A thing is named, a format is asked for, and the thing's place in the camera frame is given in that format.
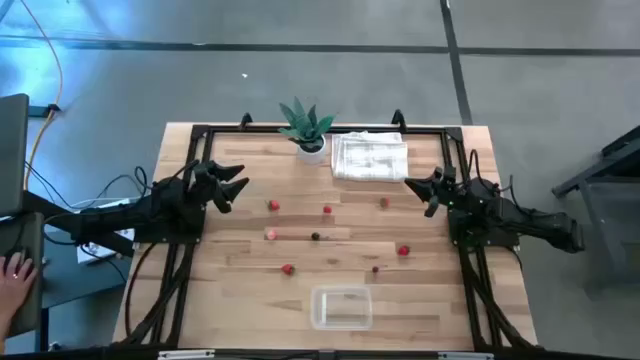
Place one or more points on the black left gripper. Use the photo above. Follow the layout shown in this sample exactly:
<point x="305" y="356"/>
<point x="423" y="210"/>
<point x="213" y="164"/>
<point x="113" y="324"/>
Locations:
<point x="202" y="182"/>

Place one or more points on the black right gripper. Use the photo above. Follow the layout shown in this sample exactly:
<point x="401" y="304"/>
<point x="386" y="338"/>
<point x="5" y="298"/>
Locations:
<point x="445" y="187"/>

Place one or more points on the dark red toy strawberry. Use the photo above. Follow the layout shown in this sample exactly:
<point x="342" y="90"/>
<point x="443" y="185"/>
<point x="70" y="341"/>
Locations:
<point x="384" y="202"/>

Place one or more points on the red strawberry dark green leaves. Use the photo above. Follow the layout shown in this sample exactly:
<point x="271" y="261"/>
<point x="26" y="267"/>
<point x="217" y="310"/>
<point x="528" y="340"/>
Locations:
<point x="273" y="205"/>

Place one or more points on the pale red stemmed strawberry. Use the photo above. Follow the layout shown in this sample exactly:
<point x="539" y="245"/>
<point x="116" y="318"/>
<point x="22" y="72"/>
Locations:
<point x="271" y="234"/>

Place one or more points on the dark purple toy cherry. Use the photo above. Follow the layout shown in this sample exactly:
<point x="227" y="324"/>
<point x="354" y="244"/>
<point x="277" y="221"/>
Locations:
<point x="315" y="236"/>

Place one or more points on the red strawberry big green leaves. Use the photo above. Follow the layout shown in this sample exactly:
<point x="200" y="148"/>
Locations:
<point x="287" y="269"/>

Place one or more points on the clear plastic tupperware container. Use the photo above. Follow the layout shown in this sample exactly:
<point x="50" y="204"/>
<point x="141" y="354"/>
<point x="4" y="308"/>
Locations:
<point x="320" y="300"/>

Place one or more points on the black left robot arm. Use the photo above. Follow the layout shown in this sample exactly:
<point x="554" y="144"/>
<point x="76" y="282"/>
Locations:
<point x="150" y="212"/>

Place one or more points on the person's forearm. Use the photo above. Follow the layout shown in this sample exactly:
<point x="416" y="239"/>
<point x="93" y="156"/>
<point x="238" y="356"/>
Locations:
<point x="4" y="332"/>

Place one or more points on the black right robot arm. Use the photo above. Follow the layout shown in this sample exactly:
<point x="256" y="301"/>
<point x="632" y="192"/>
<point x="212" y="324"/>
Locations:
<point x="525" y="220"/>

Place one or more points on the white folded towel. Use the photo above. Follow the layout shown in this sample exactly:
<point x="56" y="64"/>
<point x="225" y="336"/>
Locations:
<point x="370" y="157"/>

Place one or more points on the white plant pot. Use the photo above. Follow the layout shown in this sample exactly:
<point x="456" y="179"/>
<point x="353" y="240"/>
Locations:
<point x="312" y="156"/>

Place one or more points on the green artificial succulent plant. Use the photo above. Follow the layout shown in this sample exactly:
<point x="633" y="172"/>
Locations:
<point x="305" y="125"/>

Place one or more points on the white power strip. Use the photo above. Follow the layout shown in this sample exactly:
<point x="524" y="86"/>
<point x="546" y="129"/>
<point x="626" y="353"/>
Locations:
<point x="100" y="247"/>

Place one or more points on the black desk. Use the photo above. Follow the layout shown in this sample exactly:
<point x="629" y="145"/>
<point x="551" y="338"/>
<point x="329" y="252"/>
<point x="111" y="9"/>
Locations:
<point x="75" y="275"/>

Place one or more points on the black side table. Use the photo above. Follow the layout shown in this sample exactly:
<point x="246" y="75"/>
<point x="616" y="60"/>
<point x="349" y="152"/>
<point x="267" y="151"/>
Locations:
<point x="615" y="155"/>

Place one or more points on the grey laptop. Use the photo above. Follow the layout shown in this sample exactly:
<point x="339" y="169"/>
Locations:
<point x="12" y="150"/>

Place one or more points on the person's hand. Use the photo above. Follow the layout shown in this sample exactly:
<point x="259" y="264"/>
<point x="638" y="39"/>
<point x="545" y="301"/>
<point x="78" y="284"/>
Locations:
<point x="15" y="285"/>

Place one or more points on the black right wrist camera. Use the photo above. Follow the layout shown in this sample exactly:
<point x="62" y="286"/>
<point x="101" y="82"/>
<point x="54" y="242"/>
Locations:
<point x="432" y="207"/>

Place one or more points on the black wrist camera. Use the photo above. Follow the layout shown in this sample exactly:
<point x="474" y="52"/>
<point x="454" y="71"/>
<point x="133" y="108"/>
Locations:
<point x="224" y="202"/>
<point x="432" y="207"/>

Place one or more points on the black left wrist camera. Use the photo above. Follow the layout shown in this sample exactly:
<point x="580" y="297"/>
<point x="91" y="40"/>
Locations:
<point x="224" y="202"/>

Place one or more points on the black metal table frame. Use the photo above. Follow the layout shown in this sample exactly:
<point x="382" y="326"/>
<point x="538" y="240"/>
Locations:
<point x="235" y="129"/>

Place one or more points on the silver metal bracket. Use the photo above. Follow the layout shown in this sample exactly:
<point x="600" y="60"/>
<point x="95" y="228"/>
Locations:
<point x="466" y="356"/>
<point x="186" y="355"/>

